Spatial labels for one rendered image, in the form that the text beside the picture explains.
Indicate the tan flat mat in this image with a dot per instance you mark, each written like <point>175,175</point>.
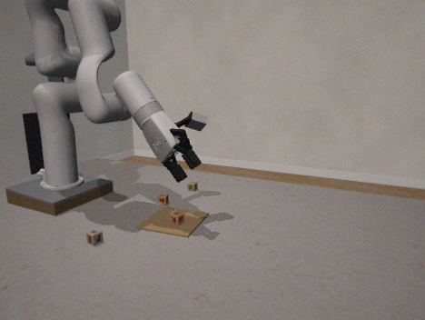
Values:
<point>160,222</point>

